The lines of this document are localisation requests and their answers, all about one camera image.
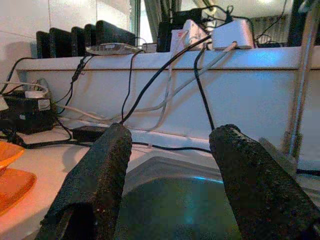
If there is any black power adapter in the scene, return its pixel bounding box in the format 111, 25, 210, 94
72, 125, 109, 142

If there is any thin black cable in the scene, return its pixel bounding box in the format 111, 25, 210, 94
121, 48, 146, 121

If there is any grey curtain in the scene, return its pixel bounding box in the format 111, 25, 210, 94
143, 0, 182, 25

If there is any black electronic device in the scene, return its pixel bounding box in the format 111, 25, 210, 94
172, 7, 205, 26

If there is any orange plastic plate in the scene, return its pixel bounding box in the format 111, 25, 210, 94
0, 167, 38, 217

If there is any small white box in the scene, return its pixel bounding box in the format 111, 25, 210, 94
182, 19, 211, 52

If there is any black box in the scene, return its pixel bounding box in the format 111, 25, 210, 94
156, 21, 174, 53

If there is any black cable with connector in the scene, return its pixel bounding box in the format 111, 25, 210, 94
53, 54, 95, 108

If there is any large white box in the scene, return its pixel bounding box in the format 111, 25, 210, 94
211, 19, 255, 51

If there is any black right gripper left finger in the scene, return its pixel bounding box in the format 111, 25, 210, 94
34, 122, 133, 240

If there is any black device with white label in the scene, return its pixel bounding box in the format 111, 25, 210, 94
3, 90, 52, 112

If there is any long black cable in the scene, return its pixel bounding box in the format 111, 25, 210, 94
0, 129, 212, 153

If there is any silver flat device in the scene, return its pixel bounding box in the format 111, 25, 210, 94
85, 42, 141, 56

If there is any thick black cable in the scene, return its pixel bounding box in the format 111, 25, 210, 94
119, 34, 213, 125

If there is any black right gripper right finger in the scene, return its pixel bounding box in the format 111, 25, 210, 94
208, 123, 320, 240

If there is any metal sink faucet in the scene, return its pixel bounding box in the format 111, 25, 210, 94
282, 9, 316, 157

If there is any thin white cable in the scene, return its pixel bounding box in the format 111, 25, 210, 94
149, 29, 188, 132

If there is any black power strip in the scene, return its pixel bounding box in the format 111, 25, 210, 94
0, 109, 57, 135

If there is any stainless steel kitchen sink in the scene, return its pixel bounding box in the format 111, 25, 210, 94
117, 156, 242, 240

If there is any black upright battery pack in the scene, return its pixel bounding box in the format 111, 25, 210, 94
49, 27, 75, 58
36, 30, 52, 59
95, 19, 137, 47
71, 26, 87, 57
84, 23, 98, 48

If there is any orange plastic bowl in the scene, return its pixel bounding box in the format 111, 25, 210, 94
0, 141, 26, 170

